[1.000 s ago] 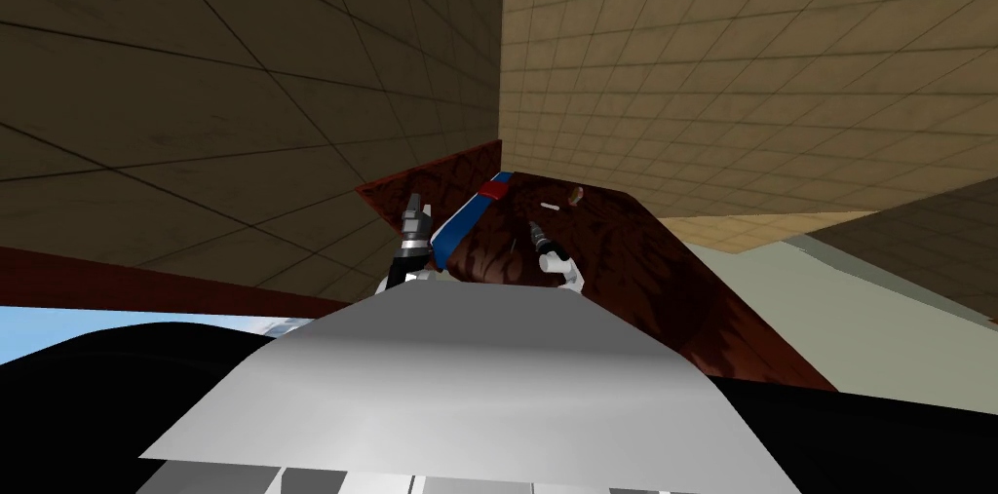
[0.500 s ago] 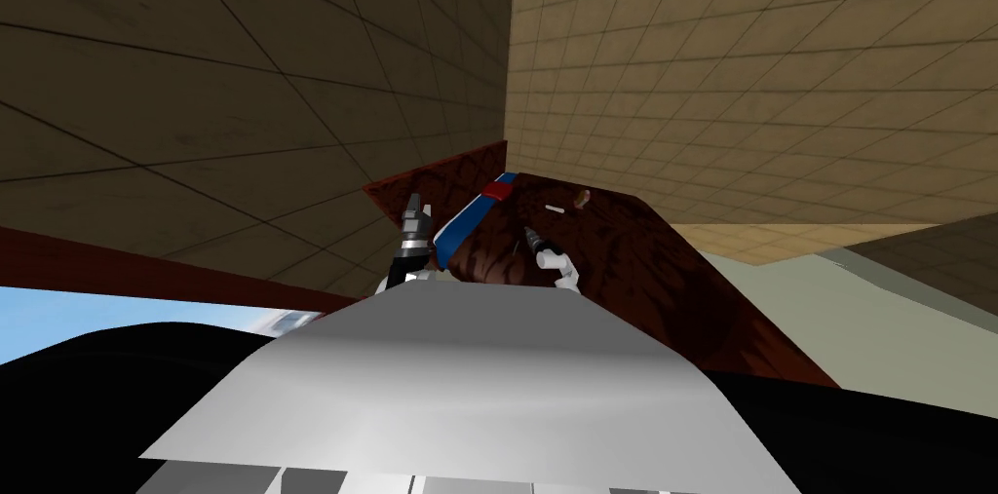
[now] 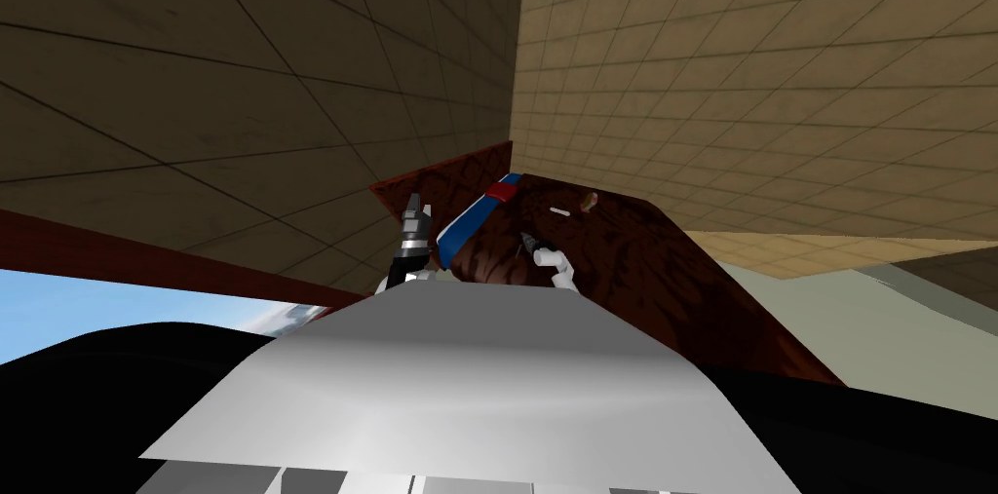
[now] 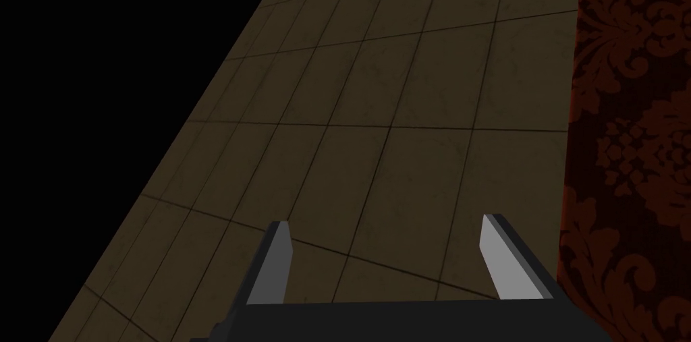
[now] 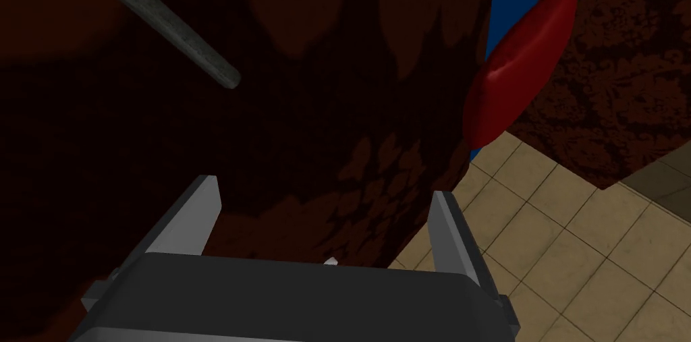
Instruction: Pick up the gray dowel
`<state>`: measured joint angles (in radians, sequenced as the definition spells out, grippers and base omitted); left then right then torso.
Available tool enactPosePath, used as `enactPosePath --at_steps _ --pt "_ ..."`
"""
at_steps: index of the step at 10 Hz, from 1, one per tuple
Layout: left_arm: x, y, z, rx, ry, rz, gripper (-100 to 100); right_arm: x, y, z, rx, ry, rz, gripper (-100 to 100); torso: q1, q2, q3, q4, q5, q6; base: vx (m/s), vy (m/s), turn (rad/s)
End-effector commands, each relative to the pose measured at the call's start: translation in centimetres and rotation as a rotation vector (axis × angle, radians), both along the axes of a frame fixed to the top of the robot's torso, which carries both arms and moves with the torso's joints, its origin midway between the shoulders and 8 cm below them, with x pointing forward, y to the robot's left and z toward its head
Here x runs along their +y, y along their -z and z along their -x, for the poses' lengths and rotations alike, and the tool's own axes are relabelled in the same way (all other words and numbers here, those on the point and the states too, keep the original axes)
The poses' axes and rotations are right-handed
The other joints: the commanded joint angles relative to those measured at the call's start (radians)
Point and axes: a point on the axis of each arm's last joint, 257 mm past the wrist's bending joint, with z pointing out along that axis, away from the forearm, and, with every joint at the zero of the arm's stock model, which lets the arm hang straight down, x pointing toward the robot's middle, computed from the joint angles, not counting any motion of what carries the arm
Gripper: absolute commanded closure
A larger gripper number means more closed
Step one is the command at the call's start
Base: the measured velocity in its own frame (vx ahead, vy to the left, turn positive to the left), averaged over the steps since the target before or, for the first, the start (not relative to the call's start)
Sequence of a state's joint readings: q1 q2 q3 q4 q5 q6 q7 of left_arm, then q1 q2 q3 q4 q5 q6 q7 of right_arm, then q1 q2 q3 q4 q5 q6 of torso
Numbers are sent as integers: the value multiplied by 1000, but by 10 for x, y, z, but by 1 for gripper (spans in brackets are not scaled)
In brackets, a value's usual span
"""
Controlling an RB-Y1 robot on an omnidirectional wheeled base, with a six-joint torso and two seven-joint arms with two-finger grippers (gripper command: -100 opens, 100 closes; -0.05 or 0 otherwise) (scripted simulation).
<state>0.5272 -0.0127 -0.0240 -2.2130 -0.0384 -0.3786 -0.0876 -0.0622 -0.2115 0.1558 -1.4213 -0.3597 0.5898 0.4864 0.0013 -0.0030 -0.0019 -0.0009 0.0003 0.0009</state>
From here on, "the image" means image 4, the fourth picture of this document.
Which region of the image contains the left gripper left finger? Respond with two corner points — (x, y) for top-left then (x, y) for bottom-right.
(238, 220), (294, 306)

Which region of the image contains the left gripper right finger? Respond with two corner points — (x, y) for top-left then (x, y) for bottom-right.
(479, 213), (557, 301)

